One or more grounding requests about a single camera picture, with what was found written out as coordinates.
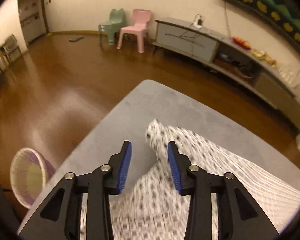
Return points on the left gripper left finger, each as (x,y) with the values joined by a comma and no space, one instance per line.
(78,206)

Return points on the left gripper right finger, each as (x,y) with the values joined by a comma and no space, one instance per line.
(238,213)

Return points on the white patterned pajama garment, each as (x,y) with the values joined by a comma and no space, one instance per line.
(154,209)

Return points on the purple woven basket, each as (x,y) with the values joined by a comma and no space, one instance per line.
(29,173)

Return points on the long grey tv cabinet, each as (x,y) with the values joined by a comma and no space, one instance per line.
(220,53)

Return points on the clear glass cups group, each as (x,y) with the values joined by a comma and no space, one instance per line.
(288,73)

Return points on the red fruit plate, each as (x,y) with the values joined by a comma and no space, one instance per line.
(242,43)

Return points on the dark remote on floor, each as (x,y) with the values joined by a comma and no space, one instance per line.
(76,39)

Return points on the grey dining chair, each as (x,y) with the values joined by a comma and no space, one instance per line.
(11,49)

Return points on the green plastic child chair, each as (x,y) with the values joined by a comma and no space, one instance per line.
(112,26)

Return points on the white door with stickers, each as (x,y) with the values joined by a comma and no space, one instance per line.
(31,19)

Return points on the pink plastic child chair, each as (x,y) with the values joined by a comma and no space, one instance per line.
(141,17)

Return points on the white charger with cable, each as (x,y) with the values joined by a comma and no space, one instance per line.
(197,22)

